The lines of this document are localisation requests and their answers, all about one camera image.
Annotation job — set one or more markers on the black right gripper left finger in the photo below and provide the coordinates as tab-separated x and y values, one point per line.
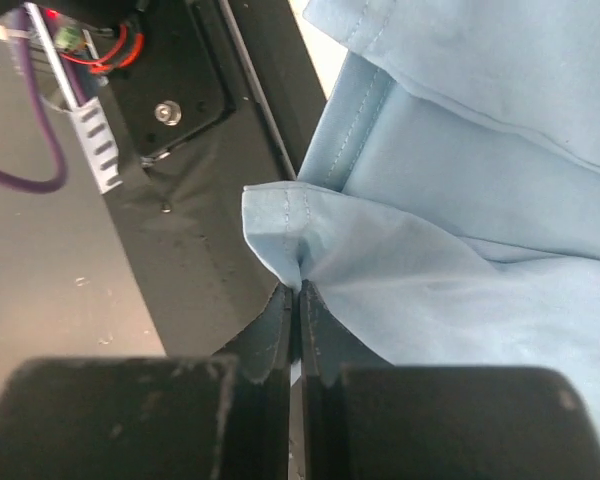
225	416

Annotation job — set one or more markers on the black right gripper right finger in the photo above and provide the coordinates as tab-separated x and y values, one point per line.
367	419

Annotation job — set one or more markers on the light blue t shirt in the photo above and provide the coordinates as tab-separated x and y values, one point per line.
448	208

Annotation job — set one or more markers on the right white cable duct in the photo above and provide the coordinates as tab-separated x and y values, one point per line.
87	117

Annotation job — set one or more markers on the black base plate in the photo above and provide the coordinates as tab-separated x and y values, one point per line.
223	94

